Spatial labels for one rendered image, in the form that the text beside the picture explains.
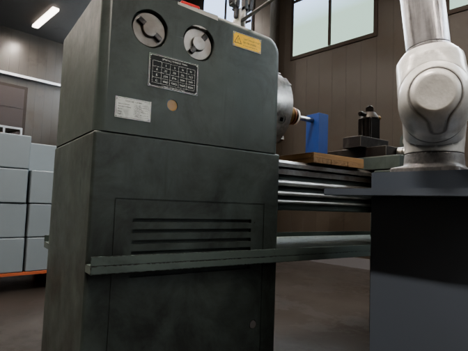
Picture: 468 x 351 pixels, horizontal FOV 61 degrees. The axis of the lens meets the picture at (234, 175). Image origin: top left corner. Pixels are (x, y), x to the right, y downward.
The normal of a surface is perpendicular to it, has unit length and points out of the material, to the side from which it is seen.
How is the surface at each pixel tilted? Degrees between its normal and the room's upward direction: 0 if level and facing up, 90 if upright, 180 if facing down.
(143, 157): 90
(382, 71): 90
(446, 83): 98
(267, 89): 90
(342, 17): 90
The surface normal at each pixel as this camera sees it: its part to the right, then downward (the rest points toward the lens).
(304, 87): -0.71, -0.07
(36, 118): 0.70, -0.03
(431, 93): -0.44, 0.02
